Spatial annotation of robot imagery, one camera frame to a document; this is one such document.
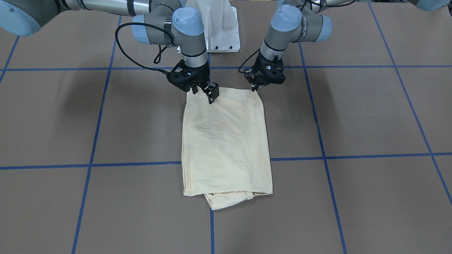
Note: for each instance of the beige long-sleeve printed shirt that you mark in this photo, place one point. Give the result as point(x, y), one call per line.
point(225, 152)

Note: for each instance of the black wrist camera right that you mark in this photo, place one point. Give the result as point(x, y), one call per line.
point(175, 76)

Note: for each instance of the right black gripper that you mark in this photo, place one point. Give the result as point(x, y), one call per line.
point(202, 74)

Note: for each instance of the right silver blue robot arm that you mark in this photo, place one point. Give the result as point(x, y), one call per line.
point(167, 23)

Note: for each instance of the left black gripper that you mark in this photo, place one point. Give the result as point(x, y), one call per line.
point(258, 65)

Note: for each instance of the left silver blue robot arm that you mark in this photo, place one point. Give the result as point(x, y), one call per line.
point(294, 21)

